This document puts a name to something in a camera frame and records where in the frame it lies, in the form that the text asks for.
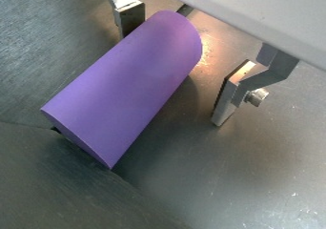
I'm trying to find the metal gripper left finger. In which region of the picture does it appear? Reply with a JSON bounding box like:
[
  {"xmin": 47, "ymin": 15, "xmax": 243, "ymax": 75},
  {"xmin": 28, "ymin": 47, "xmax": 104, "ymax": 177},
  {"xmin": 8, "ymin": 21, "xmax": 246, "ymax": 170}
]
[{"xmin": 109, "ymin": 0, "xmax": 145, "ymax": 38}]

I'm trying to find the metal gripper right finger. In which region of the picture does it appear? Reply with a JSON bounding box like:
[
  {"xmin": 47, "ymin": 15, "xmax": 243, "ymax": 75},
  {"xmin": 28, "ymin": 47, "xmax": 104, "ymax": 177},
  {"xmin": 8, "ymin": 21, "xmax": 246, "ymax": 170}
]
[{"xmin": 211, "ymin": 43, "xmax": 299, "ymax": 126}]

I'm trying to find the purple cylinder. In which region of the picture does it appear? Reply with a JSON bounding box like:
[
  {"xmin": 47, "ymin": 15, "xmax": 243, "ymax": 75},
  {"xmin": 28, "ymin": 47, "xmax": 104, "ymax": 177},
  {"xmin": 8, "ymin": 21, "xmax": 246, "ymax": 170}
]
[{"xmin": 40, "ymin": 10, "xmax": 203, "ymax": 167}]

